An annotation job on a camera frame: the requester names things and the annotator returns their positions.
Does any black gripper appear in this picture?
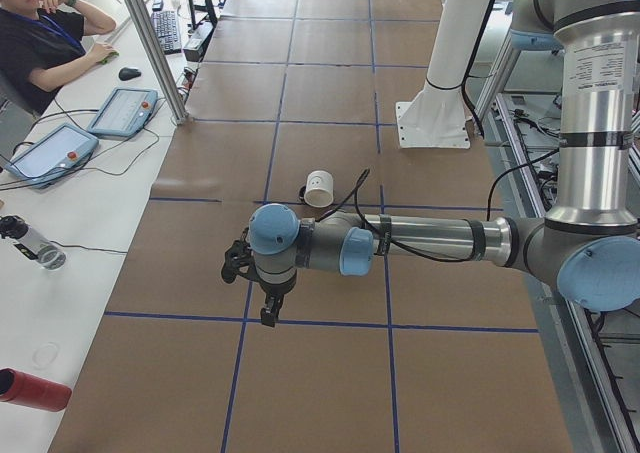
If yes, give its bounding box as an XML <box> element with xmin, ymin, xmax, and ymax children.
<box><xmin>257</xmin><ymin>270</ymin><xmax>296</xmax><ymax>327</ymax></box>

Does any white smiley mug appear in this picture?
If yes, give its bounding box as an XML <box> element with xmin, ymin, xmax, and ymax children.
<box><xmin>299</xmin><ymin>170</ymin><xmax>334</xmax><ymax>208</ymax></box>

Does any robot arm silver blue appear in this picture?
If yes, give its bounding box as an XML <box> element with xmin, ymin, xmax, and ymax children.
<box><xmin>240</xmin><ymin>0</ymin><xmax>639</xmax><ymax>327</ymax></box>

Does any brown paper table mat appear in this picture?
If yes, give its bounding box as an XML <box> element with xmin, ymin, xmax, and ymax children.
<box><xmin>51</xmin><ymin>0</ymin><xmax>572</xmax><ymax>452</ymax></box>

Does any far blue teach pendant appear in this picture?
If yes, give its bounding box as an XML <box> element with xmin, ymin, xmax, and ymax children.
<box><xmin>86</xmin><ymin>87</ymin><xmax>158</xmax><ymax>138</ymax></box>

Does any blue teach pendant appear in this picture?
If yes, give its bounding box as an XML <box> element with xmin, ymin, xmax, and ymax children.
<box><xmin>86</xmin><ymin>87</ymin><xmax>158</xmax><ymax>138</ymax></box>
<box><xmin>5</xmin><ymin>123</ymin><xmax>99</xmax><ymax>188</ymax></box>

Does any clear water bottle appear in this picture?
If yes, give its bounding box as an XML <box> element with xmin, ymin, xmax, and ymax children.
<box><xmin>1</xmin><ymin>215</ymin><xmax>66</xmax><ymax>270</ymax></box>

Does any near blue teach pendant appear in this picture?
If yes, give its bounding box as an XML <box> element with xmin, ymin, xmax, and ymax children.
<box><xmin>5</xmin><ymin>123</ymin><xmax>99</xmax><ymax>188</ymax></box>

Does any red bottle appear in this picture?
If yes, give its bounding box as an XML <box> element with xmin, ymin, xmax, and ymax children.
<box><xmin>1</xmin><ymin>368</ymin><xmax>72</xmax><ymax>412</ymax></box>

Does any black computer mouse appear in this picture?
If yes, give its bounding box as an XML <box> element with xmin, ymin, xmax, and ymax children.
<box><xmin>118</xmin><ymin>67</ymin><xmax>142</xmax><ymax>81</ymax></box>

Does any black keyboard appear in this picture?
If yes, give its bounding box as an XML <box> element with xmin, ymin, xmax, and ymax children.
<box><xmin>150</xmin><ymin>10</ymin><xmax>182</xmax><ymax>54</ymax></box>

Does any seated person in black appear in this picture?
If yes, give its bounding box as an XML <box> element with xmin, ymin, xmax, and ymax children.
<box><xmin>1</xmin><ymin>0</ymin><xmax>117</xmax><ymax>114</ymax></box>

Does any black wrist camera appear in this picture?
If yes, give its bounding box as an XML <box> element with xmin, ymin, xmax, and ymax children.
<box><xmin>221</xmin><ymin>227</ymin><xmax>255</xmax><ymax>284</ymax></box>

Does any black camera cable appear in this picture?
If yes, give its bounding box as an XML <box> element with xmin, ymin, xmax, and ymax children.
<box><xmin>319</xmin><ymin>167</ymin><xmax>561</xmax><ymax>264</ymax></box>

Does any white pedestal column base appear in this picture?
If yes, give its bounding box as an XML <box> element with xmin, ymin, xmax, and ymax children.
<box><xmin>396</xmin><ymin>0</ymin><xmax>495</xmax><ymax>149</ymax></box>

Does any aluminium frame post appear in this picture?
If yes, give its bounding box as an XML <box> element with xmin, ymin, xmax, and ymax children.
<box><xmin>124</xmin><ymin>0</ymin><xmax>189</xmax><ymax>125</ymax></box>

